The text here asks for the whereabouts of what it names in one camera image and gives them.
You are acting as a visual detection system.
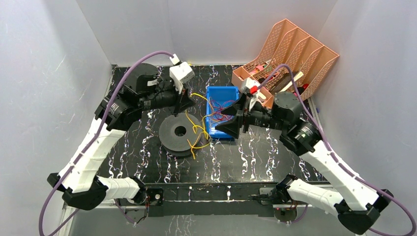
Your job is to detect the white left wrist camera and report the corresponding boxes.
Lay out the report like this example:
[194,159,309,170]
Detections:
[169,62,195,94]

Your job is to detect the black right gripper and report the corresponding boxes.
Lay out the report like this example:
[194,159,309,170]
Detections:
[214,93,287,139]

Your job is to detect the black notebook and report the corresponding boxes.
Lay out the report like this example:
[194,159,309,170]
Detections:
[271,73,292,94]

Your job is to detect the blue plastic bin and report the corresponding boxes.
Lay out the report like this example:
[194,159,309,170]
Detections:
[205,86,239,140]

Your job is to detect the peach desk file organizer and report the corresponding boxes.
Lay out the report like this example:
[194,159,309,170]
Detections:
[231,19,339,100]

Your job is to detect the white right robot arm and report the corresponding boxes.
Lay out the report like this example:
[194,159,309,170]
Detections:
[216,92,390,235]

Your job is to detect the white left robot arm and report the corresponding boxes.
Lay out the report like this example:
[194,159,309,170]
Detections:
[47,62,195,210]

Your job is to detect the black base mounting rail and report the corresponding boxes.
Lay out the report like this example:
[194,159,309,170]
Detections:
[63,182,327,219]

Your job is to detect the black cable spool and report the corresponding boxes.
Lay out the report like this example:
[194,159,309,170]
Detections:
[158,113,204,158]

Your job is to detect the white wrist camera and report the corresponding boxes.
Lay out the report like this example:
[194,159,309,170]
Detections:
[169,62,195,94]
[239,77,261,111]

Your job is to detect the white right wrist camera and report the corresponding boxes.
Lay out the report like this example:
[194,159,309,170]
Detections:
[239,77,261,111]

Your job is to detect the yellow cable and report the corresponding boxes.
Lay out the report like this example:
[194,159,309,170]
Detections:
[185,93,216,160]

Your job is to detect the white correction tape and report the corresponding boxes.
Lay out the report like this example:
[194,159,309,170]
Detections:
[258,92,266,99]

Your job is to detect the red cable bundle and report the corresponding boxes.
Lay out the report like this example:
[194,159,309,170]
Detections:
[208,99,237,124]

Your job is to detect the red black marker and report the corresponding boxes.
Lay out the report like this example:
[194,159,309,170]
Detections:
[297,84,309,95]

